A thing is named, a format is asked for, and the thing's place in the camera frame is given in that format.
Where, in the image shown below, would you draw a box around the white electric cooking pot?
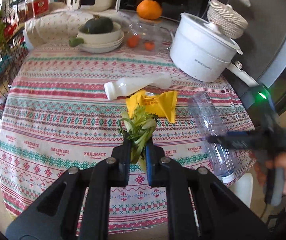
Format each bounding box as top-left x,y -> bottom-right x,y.
169,12 -> 258,87

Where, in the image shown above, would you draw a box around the stacked white bowls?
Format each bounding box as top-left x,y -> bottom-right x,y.
76,22 -> 125,54

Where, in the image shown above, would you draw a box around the floral cloth on table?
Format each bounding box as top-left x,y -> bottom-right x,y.
24,6 -> 126,48

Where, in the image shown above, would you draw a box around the dark green squash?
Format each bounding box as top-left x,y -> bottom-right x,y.
84,15 -> 114,34

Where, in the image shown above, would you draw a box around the white trash bin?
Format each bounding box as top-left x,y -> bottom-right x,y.
228,173 -> 253,207

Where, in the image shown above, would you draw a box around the green vegetable scraps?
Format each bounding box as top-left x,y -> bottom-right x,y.
119,105 -> 158,173

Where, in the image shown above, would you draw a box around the yellow snack wrapper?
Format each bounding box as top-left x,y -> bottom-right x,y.
126,89 -> 178,124

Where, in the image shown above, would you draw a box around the glass teapot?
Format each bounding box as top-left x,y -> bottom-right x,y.
124,15 -> 174,54

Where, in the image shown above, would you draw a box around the red labelled spice jar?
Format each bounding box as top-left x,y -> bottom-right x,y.
32,0 -> 49,18

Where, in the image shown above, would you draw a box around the grey refrigerator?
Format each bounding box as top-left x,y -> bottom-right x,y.
229,0 -> 286,114

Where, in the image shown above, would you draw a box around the small green pepper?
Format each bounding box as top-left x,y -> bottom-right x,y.
69,37 -> 84,47

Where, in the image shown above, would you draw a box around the large orange mandarin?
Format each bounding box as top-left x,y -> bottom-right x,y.
136,0 -> 162,20

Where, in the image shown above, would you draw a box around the clear plastic water bottle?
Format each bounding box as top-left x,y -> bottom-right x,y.
188,92 -> 237,184

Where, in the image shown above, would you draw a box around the patterned striped tablecloth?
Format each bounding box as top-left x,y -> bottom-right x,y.
0,10 -> 256,233

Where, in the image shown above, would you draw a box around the black wire rack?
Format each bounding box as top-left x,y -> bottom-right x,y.
0,0 -> 28,119

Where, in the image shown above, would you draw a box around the woven rattan lidded basket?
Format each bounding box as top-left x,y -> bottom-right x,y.
207,0 -> 248,39

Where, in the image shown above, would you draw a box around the white plastic milk bottle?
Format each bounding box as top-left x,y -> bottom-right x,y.
104,72 -> 172,100

